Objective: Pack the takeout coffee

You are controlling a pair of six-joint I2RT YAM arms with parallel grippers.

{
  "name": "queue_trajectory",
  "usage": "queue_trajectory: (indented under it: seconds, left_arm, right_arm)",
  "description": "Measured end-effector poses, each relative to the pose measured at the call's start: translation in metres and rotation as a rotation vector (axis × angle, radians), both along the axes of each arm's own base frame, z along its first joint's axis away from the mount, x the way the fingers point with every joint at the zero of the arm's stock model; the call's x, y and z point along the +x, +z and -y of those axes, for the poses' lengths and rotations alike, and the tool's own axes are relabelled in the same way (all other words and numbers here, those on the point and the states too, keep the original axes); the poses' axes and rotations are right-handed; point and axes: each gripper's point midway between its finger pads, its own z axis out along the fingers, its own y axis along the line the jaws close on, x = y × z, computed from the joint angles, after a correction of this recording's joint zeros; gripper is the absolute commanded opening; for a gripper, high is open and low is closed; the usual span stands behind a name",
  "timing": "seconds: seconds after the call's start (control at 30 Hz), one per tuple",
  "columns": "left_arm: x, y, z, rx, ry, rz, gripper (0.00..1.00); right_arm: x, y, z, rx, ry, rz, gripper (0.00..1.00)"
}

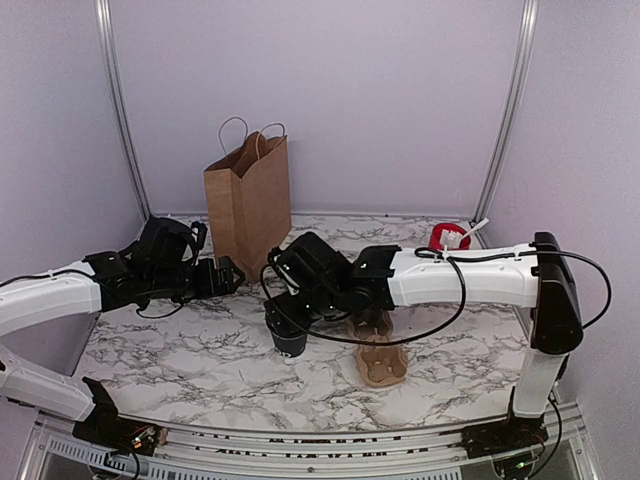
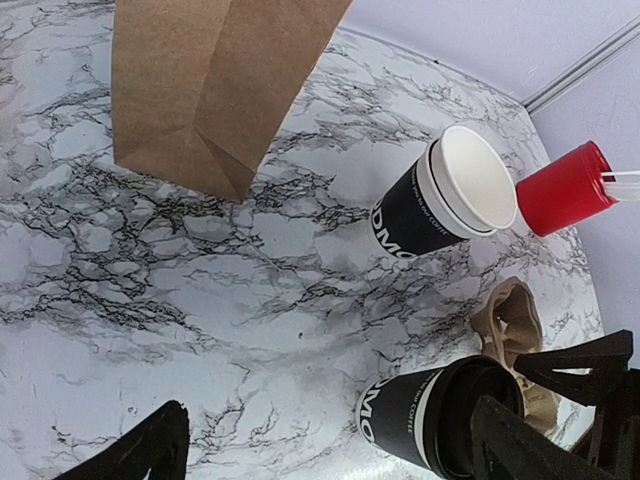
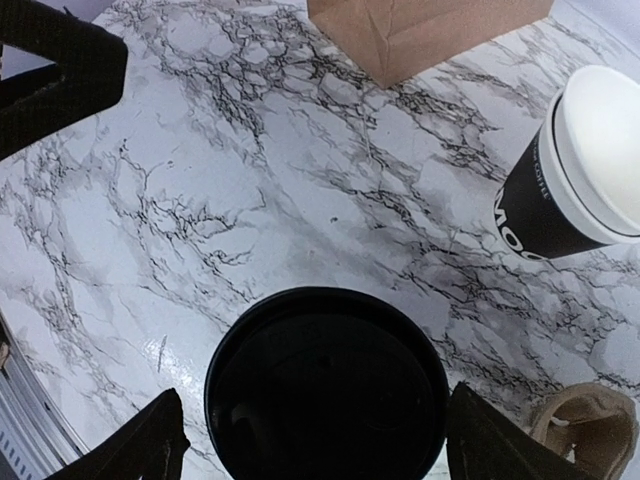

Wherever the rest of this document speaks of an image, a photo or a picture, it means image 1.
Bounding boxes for brown paper bag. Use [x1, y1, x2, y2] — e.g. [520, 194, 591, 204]
[204, 122, 292, 283]

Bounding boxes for right aluminium frame post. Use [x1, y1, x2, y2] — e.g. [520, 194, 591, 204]
[472, 0, 540, 222]

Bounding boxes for left aluminium frame post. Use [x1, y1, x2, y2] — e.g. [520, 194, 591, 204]
[95, 0, 151, 220]

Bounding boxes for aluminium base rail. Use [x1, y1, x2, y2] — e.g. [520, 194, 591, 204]
[17, 403, 603, 479]

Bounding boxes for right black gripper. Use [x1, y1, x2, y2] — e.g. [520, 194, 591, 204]
[264, 286, 345, 338]

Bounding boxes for black plastic cup lid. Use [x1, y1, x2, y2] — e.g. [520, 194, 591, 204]
[265, 311, 302, 338]

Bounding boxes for red cylindrical container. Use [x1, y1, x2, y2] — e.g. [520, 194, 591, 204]
[428, 223, 471, 251]

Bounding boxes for cardboard cup carrier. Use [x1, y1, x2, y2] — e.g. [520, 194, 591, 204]
[346, 310, 408, 388]

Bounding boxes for aluminium frame post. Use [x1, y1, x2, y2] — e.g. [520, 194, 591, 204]
[472, 0, 540, 222]
[95, 0, 151, 220]

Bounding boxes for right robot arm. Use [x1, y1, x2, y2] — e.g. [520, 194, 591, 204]
[264, 232, 584, 458]

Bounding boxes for black paper coffee cup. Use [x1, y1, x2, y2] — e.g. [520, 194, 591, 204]
[269, 327, 307, 358]

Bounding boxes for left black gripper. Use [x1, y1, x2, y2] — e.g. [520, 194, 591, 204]
[147, 255, 245, 304]

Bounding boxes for sugar packets in container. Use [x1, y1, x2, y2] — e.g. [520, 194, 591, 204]
[439, 229, 465, 249]

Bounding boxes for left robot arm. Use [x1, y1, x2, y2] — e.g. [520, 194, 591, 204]
[1, 217, 245, 455]

